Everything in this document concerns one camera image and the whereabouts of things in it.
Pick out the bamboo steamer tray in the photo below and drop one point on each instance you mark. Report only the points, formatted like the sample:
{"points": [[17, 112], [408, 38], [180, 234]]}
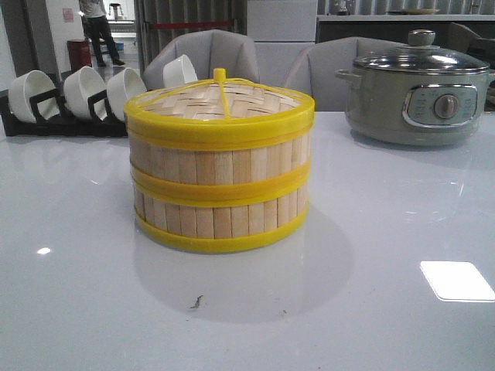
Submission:
{"points": [[223, 229], [222, 176]]}

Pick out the bamboo steamer lid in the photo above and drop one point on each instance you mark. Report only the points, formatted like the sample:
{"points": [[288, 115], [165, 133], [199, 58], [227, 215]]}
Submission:
{"points": [[219, 114]]}

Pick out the right grey chair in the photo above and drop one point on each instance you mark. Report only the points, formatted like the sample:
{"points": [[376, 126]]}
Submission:
{"points": [[313, 71]]}

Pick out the grey chair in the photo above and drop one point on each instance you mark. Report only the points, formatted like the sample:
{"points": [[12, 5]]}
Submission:
{"points": [[313, 71], [207, 50]]}

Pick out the white bowl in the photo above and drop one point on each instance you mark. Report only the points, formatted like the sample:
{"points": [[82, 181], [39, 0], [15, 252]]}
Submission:
{"points": [[78, 87], [179, 72], [23, 88], [122, 87]]}

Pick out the left grey chair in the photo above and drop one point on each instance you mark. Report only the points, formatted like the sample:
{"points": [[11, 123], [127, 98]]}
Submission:
{"points": [[207, 50]]}

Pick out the white refrigerator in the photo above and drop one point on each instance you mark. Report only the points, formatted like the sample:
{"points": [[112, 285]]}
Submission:
{"points": [[280, 30]]}

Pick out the grey electric cooking pot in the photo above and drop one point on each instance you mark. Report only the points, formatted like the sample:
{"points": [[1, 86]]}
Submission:
{"points": [[415, 108]]}

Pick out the red barrier belt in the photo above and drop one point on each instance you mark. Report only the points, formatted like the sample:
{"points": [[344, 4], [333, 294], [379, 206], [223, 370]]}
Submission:
{"points": [[193, 25]]}

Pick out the black dish rack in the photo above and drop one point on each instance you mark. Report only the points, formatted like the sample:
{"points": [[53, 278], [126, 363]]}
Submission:
{"points": [[102, 121]]}

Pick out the dark kitchen counter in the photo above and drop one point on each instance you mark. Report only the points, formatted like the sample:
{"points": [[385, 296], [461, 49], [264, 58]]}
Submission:
{"points": [[396, 27]]}

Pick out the red bin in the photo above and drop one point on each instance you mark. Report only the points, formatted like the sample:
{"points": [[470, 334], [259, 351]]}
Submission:
{"points": [[79, 54]]}

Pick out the glass pot lid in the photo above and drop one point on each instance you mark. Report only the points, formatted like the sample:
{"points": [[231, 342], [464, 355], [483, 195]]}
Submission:
{"points": [[420, 55]]}

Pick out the person in background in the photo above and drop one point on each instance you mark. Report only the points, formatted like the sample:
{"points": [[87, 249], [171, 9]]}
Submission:
{"points": [[94, 15]]}

